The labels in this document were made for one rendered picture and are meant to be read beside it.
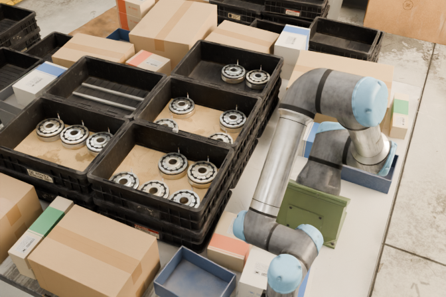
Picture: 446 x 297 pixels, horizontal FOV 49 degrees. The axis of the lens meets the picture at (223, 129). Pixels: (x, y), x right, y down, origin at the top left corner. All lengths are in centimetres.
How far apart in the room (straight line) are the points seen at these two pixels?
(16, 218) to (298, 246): 94
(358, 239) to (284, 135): 63
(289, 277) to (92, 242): 65
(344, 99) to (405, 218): 167
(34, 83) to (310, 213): 121
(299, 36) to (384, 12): 202
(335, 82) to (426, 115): 232
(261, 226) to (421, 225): 166
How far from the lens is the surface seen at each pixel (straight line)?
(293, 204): 160
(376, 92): 119
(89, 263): 148
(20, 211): 172
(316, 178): 159
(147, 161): 175
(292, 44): 228
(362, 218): 180
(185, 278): 159
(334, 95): 119
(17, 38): 327
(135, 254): 147
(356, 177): 187
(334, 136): 161
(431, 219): 284
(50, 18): 454
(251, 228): 123
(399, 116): 216
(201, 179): 163
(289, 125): 123
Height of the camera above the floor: 206
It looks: 42 degrees down
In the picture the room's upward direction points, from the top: straight up
